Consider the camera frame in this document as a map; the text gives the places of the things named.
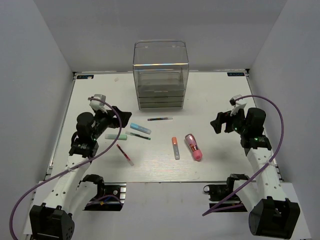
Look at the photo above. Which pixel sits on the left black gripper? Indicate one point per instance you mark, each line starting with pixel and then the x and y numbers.
pixel 110 115

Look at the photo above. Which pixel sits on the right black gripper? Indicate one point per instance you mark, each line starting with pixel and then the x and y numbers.
pixel 223 117

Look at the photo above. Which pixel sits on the blue highlighter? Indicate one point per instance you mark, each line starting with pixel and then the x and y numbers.
pixel 139 128

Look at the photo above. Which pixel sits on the green gel pen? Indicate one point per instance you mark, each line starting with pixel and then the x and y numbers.
pixel 137 135

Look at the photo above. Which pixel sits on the green highlighter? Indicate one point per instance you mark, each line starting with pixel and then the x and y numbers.
pixel 121 137

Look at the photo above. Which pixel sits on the purple gel pen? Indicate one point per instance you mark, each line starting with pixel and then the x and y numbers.
pixel 159 119

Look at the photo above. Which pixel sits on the pink glue bottle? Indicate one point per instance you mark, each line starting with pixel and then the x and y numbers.
pixel 193 146

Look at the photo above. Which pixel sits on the red gel pen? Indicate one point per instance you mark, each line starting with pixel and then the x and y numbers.
pixel 125 155

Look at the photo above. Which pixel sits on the orange highlighter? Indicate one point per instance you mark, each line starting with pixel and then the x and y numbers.
pixel 175 148

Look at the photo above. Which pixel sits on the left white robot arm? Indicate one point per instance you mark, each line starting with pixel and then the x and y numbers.
pixel 54 218

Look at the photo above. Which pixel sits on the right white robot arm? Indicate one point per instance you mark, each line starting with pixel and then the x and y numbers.
pixel 271 213

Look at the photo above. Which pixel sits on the clear drawer organizer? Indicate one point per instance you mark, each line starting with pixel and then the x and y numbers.
pixel 160 71

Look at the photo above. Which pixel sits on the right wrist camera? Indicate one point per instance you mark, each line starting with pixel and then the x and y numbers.
pixel 237 104

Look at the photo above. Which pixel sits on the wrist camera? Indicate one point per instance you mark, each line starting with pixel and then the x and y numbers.
pixel 97 103
pixel 237 104

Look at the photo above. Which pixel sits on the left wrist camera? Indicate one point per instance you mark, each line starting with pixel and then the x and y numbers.
pixel 97 103

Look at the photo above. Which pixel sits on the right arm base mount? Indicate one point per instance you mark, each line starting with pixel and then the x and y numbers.
pixel 219 191

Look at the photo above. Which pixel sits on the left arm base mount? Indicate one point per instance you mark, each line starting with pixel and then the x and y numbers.
pixel 110 197

